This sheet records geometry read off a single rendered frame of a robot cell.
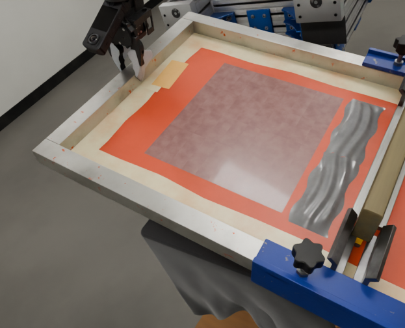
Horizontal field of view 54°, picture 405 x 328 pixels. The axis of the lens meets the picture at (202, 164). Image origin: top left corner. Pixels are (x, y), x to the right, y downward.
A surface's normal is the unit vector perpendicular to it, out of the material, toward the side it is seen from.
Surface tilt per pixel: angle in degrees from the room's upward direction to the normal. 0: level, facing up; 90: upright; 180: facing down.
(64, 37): 90
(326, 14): 90
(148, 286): 0
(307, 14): 90
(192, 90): 16
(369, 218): 90
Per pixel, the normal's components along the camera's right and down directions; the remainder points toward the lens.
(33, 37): 0.81, 0.17
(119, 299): -0.29, -0.72
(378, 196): -0.06, -0.64
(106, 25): -0.26, -0.24
